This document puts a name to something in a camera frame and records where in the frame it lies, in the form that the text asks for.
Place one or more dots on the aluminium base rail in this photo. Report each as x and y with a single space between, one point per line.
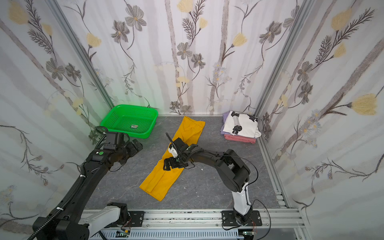
278 224

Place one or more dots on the white black folded t shirt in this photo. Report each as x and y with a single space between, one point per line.
242 125

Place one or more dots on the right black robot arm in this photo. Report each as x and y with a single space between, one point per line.
234 173

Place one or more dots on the black mounting plate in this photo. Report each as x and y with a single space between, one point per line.
234 219
136 219

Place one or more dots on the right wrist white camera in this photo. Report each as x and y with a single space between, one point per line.
173 151

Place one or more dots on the corner aluminium post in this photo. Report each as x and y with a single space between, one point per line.
79 49
287 48

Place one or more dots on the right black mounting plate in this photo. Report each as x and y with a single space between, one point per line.
234 219

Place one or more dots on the pink folded t shirt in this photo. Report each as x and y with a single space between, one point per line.
242 139

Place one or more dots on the yellow t shirt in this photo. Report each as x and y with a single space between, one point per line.
163 176

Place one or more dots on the green plastic basket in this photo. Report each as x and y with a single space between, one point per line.
121 117

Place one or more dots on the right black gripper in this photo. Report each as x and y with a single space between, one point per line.
175 157

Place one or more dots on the left corner aluminium post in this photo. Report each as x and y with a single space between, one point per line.
79 49

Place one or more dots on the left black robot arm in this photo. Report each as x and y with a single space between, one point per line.
63 222

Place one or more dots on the right corner aluminium post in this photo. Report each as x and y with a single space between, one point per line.
287 48

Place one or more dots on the white slotted cable duct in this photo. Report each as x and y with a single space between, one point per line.
202 234

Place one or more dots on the purple folded t shirt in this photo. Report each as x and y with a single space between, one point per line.
225 115

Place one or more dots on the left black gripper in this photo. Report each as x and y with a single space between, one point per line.
132 147

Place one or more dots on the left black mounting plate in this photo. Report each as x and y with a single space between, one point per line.
136 219

